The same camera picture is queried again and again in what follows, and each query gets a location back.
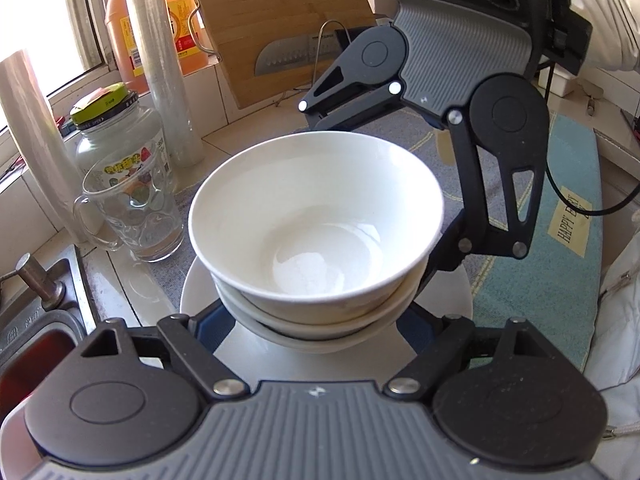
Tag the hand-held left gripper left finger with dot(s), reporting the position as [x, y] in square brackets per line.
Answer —
[205, 330]

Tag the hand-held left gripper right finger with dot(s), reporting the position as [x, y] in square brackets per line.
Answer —
[417, 327]

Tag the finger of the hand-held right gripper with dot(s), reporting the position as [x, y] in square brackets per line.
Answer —
[472, 185]
[360, 102]

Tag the stained white fruit print plate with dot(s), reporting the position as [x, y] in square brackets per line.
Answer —
[310, 367]

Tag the white plastic box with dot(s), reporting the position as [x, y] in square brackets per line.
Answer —
[560, 82]

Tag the grey and teal dish mat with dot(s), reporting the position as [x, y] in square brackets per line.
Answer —
[525, 300]

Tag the clear glass mug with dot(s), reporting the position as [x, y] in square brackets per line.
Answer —
[140, 220]

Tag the wooden cutting board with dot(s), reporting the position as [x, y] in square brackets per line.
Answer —
[260, 10]

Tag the red and grey basin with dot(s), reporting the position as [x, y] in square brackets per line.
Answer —
[45, 347]

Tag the stainless steel sink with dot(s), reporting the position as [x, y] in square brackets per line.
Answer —
[30, 325]

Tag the steel soap dispenser pump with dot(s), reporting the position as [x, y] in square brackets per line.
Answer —
[37, 277]

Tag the orange cooking wine bottle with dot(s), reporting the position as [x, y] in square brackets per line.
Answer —
[187, 35]

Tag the person's white clothing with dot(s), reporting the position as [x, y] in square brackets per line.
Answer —
[620, 335]

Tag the tall plastic wrap roll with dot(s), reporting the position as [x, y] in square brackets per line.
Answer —
[160, 70]

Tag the glass jar with yellow lid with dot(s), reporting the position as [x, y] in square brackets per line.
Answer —
[125, 130]

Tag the short plastic wrap roll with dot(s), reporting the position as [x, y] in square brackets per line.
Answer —
[30, 135]

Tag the window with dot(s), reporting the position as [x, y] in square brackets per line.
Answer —
[45, 10]

